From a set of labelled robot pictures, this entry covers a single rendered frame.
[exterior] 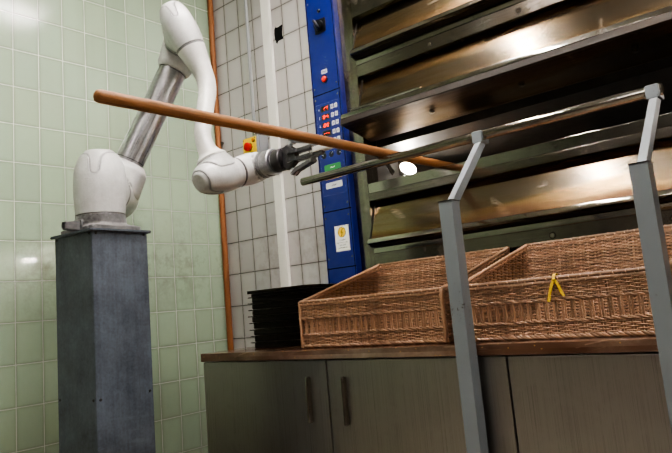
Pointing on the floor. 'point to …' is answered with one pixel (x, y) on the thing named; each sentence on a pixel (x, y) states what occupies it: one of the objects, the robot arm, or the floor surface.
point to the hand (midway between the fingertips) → (323, 147)
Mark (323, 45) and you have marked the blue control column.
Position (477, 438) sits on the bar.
